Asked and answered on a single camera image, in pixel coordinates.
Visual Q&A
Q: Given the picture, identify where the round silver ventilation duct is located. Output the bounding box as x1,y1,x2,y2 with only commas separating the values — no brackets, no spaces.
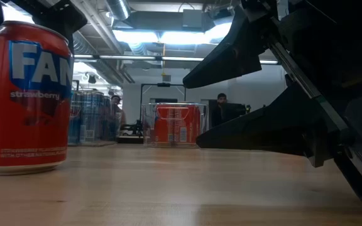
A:
104,0,132,21

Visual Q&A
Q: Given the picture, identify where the grey ceiling box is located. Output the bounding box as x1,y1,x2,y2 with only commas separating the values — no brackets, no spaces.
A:
182,8,204,30

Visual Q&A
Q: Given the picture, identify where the black background cabinet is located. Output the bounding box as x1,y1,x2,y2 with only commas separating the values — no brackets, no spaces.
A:
227,102,253,124

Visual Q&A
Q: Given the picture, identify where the black background rig frame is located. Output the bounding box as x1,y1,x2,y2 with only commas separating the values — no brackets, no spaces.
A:
139,82,187,104

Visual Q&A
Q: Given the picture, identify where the long ceiling light strip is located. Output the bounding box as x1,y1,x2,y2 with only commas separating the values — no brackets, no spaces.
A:
73,54,279,66

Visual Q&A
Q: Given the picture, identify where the blue silver Red Bull can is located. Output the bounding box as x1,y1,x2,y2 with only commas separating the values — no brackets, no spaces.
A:
70,92,84,145
102,94,116,142
82,90,104,144

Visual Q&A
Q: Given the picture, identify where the person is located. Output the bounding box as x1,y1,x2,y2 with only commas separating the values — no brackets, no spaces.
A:
211,92,229,128
109,94,128,127

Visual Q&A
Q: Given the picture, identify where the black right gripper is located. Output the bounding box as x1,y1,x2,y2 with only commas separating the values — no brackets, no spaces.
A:
239,0,362,203

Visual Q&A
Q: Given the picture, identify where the bright ceiling light panel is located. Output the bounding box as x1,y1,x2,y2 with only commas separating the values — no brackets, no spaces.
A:
111,21,232,46

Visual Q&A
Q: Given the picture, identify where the clear plastic bin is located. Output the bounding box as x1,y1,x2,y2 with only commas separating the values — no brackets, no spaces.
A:
141,102,209,148
69,89,122,148

